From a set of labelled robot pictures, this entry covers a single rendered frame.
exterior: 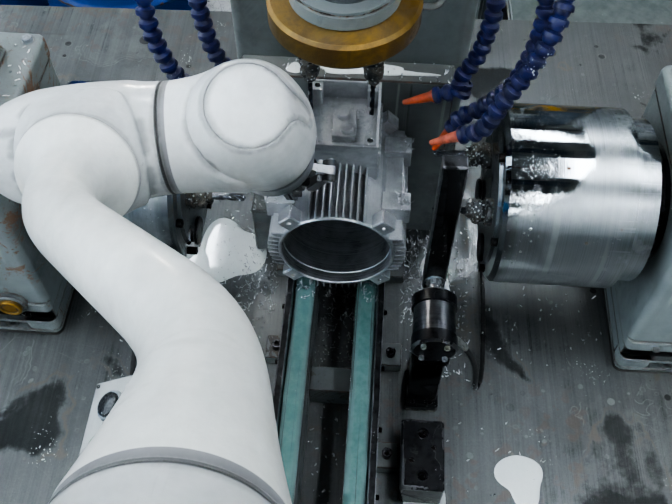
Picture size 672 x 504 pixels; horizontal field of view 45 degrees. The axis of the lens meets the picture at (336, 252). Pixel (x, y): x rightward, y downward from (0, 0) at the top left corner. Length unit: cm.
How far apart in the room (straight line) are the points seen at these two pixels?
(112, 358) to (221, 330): 92
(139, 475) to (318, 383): 92
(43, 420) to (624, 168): 89
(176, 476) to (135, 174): 43
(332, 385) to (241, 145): 62
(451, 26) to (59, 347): 77
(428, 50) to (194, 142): 65
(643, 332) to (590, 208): 26
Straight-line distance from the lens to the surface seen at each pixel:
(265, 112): 65
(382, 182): 112
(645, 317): 122
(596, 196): 106
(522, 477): 123
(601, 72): 174
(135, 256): 48
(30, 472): 128
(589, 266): 110
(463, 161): 91
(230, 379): 36
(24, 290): 128
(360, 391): 112
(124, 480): 30
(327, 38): 91
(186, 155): 70
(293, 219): 106
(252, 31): 126
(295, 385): 112
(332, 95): 116
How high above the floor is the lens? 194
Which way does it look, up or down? 56 degrees down
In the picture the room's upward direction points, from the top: straight up
